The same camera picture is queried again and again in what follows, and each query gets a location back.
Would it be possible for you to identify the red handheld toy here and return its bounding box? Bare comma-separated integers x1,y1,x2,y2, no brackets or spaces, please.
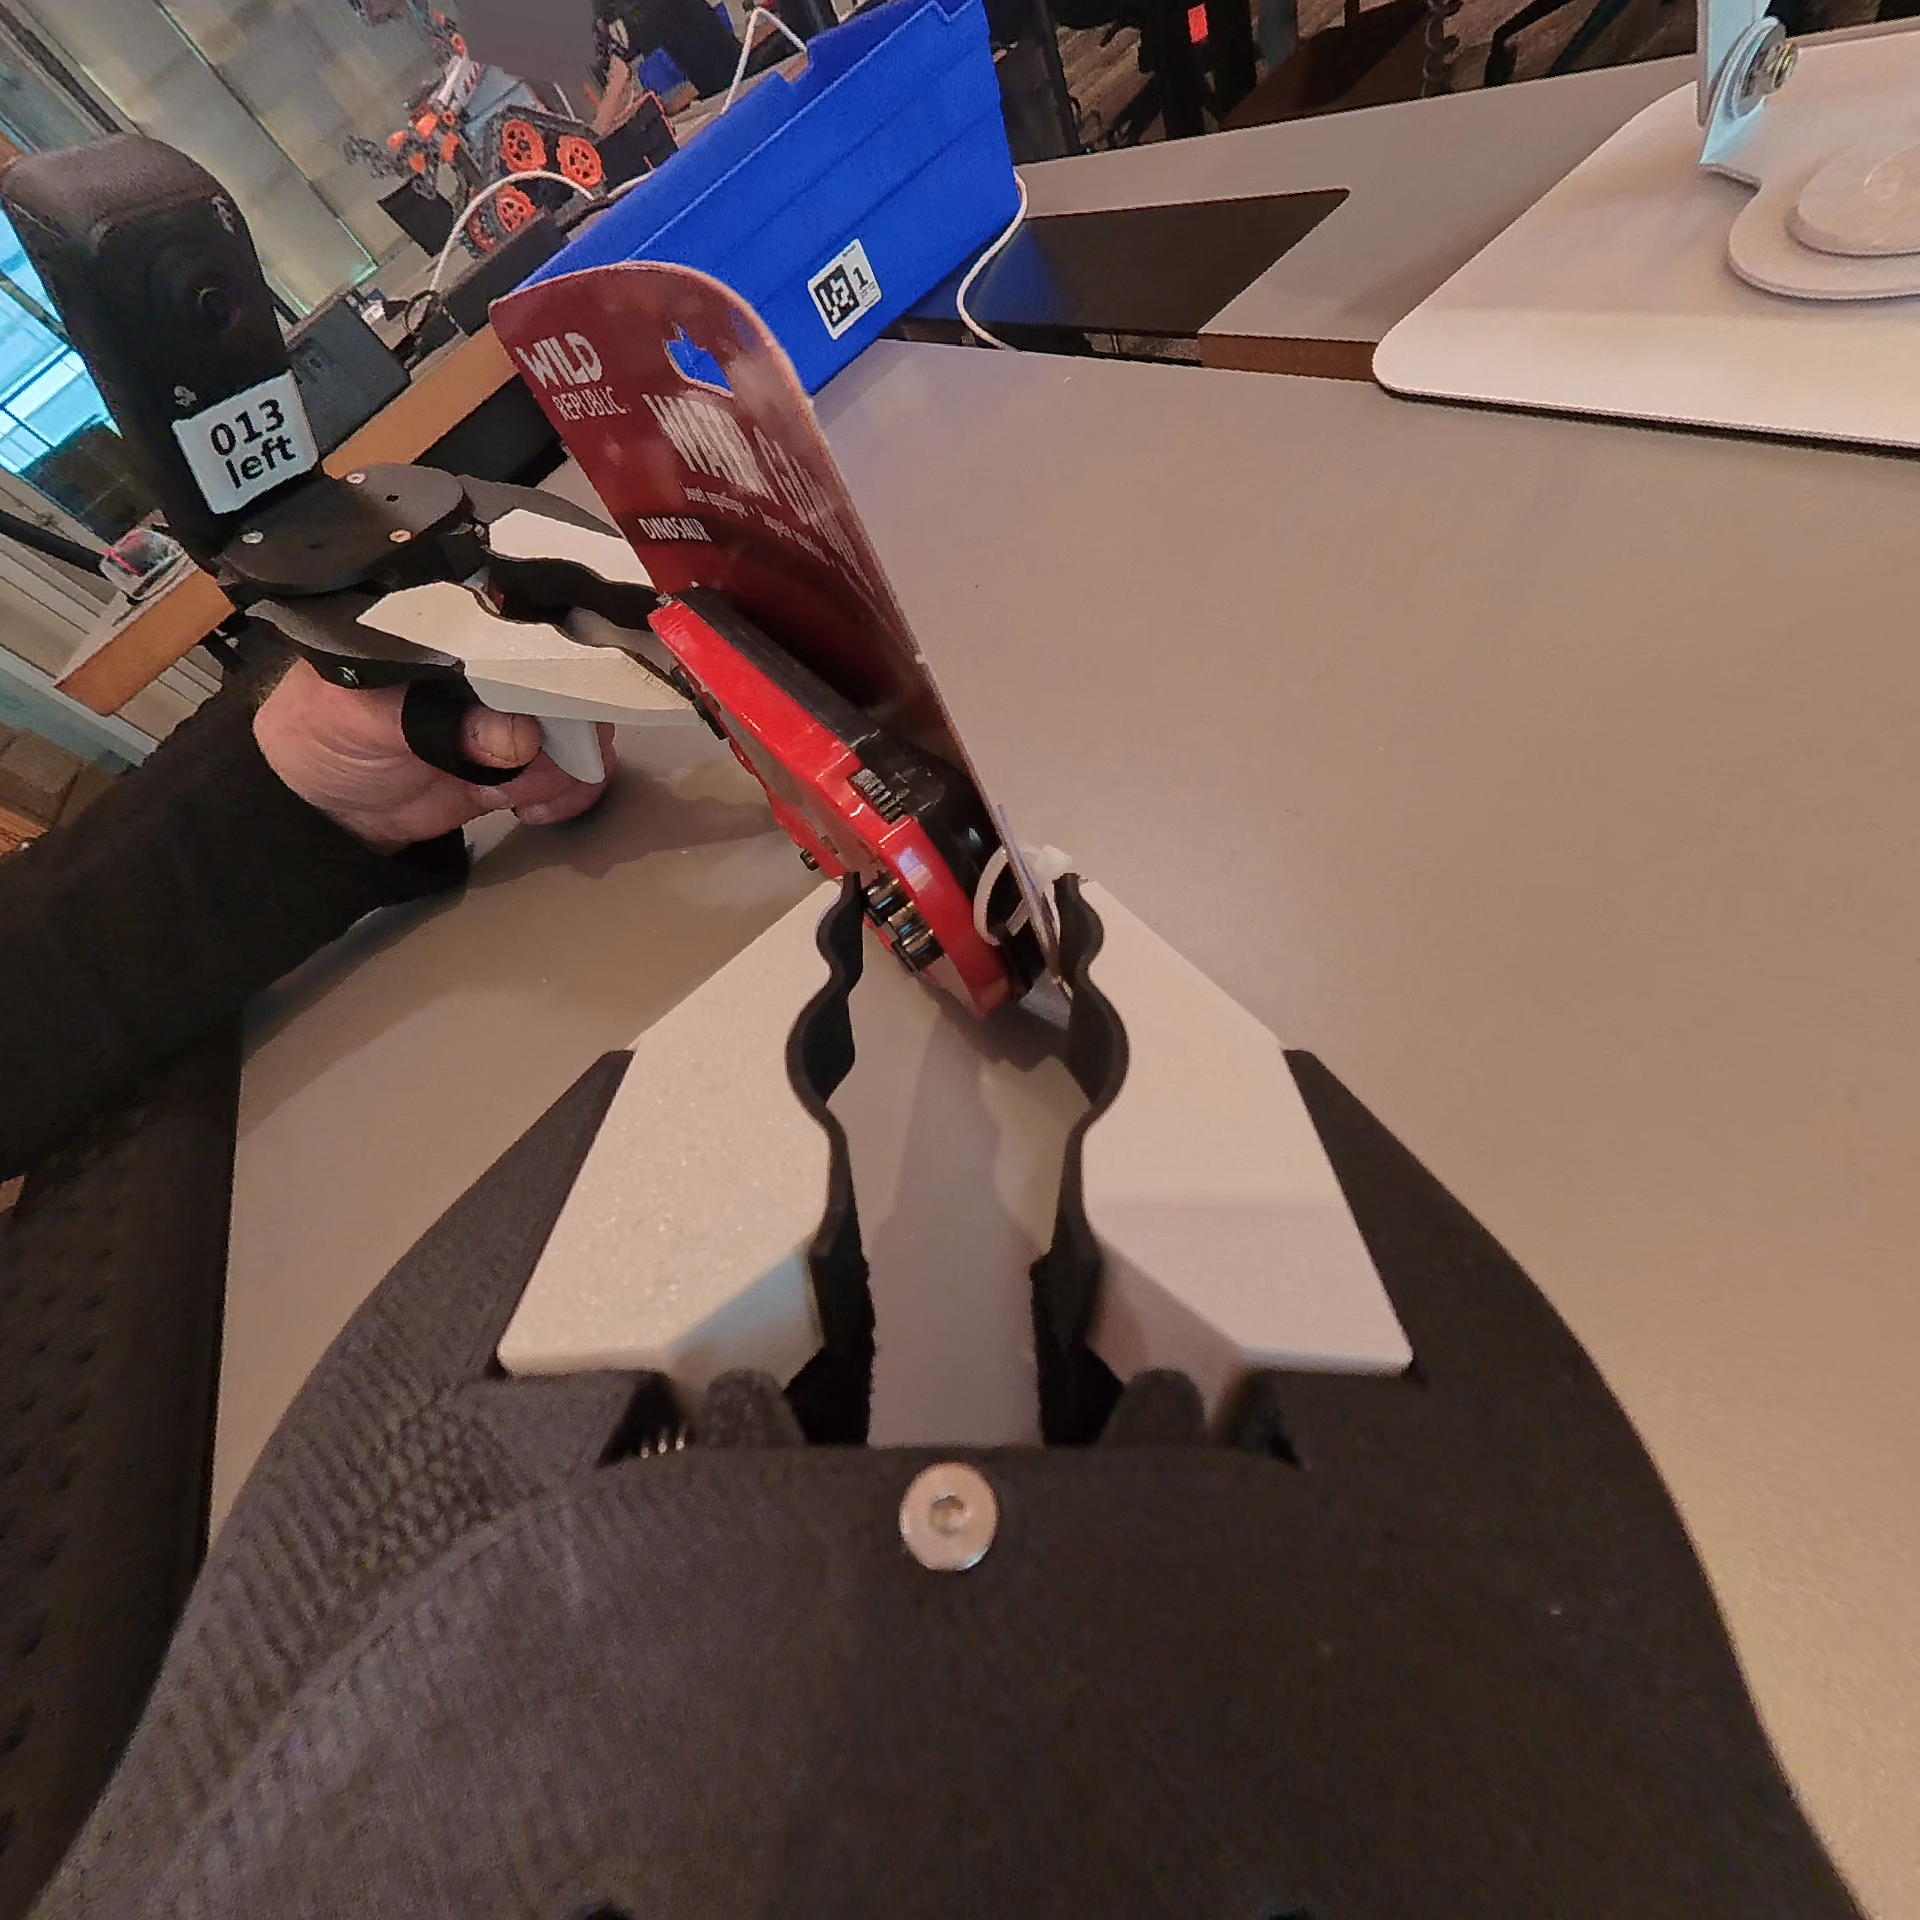
488,263,1086,1024

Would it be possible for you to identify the black desk mat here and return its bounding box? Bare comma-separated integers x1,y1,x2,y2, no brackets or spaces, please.
900,188,1354,366

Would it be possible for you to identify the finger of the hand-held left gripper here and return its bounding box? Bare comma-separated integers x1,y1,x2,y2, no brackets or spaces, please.
486,508,670,640
355,584,707,732

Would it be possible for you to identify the blue bin with tag sticker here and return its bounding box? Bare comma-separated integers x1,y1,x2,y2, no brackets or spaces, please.
517,0,1018,397

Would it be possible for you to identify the person's left hand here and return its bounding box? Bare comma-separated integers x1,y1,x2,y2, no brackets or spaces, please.
251,663,605,847

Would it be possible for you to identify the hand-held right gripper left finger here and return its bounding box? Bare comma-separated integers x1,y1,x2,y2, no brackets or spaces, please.
496,877,876,1448

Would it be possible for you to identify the black storage crate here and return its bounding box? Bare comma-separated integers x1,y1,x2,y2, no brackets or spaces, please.
285,300,414,440

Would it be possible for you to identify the orange black toy robot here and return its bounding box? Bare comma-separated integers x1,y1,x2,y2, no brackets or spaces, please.
344,60,613,261

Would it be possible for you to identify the white cable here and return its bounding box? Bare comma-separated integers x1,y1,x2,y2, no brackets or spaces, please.
954,164,1032,351

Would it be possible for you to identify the person's left forearm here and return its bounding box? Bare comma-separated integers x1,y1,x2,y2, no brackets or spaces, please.
0,704,474,1181

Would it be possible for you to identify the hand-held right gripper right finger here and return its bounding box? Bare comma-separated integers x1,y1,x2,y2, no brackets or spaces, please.
1031,877,1415,1448

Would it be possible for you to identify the black pole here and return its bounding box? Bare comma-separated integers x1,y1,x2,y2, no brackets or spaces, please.
1019,0,1082,159

